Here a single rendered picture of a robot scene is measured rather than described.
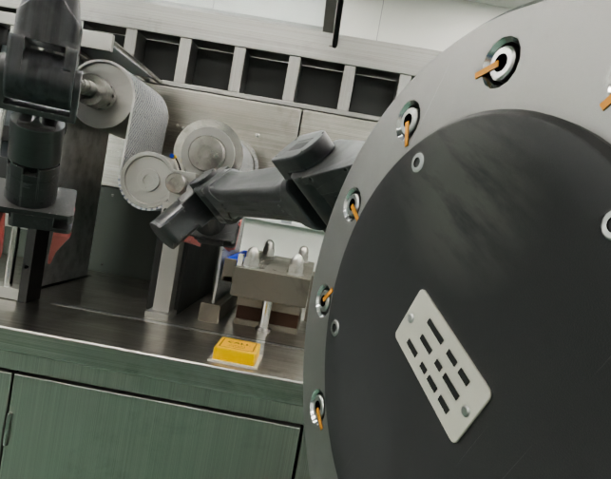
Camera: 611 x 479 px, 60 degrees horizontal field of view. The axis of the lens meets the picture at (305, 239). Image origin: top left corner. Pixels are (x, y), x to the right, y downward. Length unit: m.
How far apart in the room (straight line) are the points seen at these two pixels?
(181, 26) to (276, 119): 0.36
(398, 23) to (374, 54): 2.52
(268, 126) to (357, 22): 2.61
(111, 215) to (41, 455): 0.73
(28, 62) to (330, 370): 0.52
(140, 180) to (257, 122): 0.43
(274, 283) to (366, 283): 0.90
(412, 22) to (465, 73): 3.88
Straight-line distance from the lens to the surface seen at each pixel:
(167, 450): 0.97
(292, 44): 1.52
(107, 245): 1.57
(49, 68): 0.64
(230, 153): 1.13
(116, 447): 1.00
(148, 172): 1.18
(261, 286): 1.09
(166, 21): 1.60
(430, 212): 0.16
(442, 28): 4.07
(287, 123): 1.47
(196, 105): 1.52
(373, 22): 4.02
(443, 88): 0.18
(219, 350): 0.89
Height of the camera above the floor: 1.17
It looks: 3 degrees down
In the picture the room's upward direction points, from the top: 10 degrees clockwise
